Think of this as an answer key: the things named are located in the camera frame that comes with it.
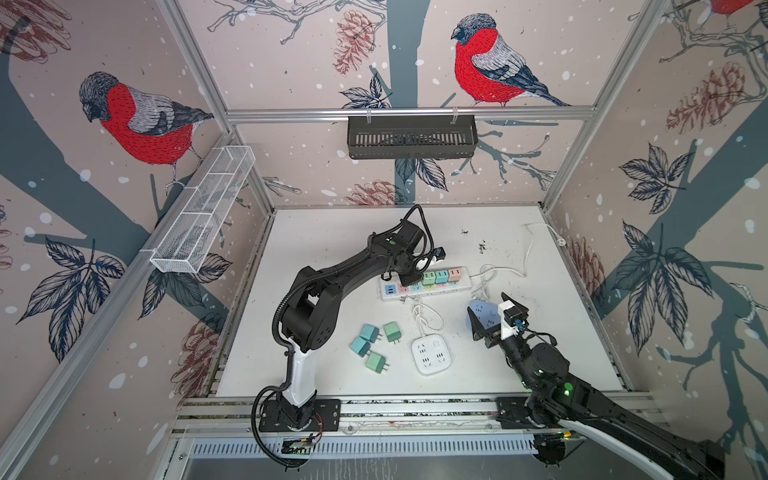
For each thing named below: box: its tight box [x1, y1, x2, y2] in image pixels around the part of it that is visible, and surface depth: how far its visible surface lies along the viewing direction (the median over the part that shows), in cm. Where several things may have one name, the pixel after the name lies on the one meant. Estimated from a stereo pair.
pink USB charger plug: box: [448, 268, 461, 282], surface depth 94 cm
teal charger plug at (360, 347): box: [350, 336, 373, 358], surface depth 85 cm
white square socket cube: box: [411, 334, 452, 376], surface depth 83 cm
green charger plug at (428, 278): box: [422, 271, 436, 286], surface depth 94 cm
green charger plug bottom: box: [365, 352, 390, 374], surface depth 83 cm
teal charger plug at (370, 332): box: [360, 323, 383, 343], surface depth 88 cm
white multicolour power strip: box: [378, 267, 472, 302], surface depth 96 cm
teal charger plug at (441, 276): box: [435, 270, 449, 284], surface depth 94 cm
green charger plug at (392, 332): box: [383, 321, 402, 345], surface depth 88 cm
